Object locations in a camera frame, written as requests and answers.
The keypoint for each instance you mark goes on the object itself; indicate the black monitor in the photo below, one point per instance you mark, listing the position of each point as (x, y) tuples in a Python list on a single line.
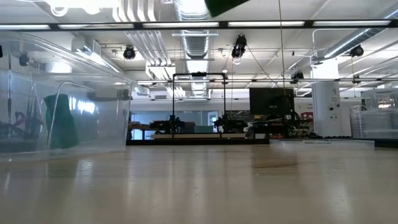
[(270, 101)]

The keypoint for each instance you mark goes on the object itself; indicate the distant black station frame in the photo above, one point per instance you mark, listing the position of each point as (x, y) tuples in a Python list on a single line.
[(173, 102)]

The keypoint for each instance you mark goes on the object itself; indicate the stack of clear lids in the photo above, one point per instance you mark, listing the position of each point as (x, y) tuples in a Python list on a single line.
[(356, 123)]

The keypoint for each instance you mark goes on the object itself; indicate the stack of clear containers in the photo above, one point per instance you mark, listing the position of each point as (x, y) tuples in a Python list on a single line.
[(381, 118)]

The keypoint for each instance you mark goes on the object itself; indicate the white round pillar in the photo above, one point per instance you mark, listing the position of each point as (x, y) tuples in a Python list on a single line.
[(326, 93)]

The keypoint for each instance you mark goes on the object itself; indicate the wooden table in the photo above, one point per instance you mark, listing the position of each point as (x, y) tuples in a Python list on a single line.
[(141, 126)]

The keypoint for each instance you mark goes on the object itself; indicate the teal elastic bandage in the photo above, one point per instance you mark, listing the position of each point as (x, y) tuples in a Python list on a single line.
[(62, 124)]

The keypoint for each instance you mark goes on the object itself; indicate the silver ceiling duct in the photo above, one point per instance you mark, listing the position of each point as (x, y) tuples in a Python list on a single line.
[(194, 46), (357, 39)]

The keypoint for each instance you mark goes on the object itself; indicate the black overhead light bar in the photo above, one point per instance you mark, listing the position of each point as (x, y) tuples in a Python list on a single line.
[(264, 24)]

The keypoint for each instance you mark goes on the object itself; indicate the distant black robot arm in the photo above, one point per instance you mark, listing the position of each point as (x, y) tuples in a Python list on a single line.
[(227, 124), (169, 125)]

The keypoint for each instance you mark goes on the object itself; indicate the clear plastic container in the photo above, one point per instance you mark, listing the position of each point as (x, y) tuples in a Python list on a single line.
[(102, 124)]

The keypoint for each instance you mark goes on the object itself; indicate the green elastic bandage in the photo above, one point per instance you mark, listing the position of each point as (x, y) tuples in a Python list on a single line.
[(224, 6)]

